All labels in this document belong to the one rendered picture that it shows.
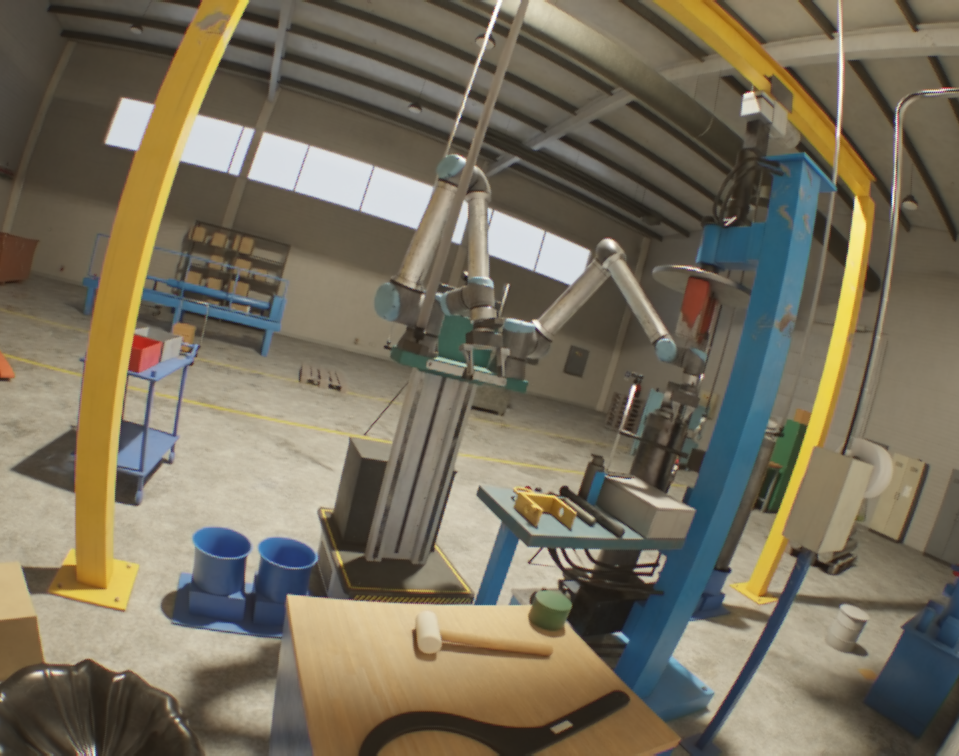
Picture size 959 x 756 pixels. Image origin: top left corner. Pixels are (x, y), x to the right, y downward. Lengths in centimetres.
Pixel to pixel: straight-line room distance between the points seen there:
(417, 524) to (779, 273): 216
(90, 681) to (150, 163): 178
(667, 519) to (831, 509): 69
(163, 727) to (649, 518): 167
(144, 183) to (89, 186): 1385
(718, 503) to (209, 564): 225
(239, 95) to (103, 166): 441
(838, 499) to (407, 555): 213
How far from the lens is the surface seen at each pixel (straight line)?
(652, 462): 256
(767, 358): 225
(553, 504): 184
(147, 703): 130
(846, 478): 217
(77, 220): 1601
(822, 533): 220
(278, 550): 265
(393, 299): 203
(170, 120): 223
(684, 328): 241
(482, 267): 202
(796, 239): 239
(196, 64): 230
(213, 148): 1529
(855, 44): 807
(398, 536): 274
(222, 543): 264
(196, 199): 1509
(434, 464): 262
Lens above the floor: 162
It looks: 5 degrees down
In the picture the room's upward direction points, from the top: 16 degrees clockwise
